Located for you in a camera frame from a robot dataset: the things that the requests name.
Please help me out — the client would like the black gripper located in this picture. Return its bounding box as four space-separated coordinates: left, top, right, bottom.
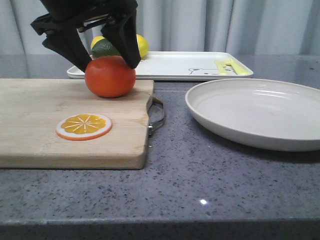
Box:
31 0 141 72

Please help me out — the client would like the orange mandarin fruit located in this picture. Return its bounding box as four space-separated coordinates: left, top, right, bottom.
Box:
84 55 136 98

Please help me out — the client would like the beige round plate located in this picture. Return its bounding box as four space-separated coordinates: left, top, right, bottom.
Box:
185 78 320 152

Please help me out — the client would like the white bear print tray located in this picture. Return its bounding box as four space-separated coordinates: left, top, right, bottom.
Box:
66 51 254 81

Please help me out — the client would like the yellow lemon left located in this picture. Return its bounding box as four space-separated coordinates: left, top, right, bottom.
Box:
90 36 104 49

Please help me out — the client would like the yellow lemon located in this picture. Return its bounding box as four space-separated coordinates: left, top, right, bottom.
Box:
136 34 150 59
90 36 104 49

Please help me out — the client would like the green lime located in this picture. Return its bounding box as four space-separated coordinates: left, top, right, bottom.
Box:
91 38 121 59

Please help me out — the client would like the yellow lemon right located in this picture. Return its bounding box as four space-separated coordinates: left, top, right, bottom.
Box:
136 34 150 59

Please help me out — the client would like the orange slice toy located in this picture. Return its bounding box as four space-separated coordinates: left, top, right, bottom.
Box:
55 113 113 141

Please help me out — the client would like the wooden cutting board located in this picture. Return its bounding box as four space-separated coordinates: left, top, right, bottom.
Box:
0 78 154 169

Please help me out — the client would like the grey curtain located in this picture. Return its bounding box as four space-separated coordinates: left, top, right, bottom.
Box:
0 0 320 56

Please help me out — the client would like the metal cutting board handle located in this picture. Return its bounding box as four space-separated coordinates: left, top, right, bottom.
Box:
147 96 166 136

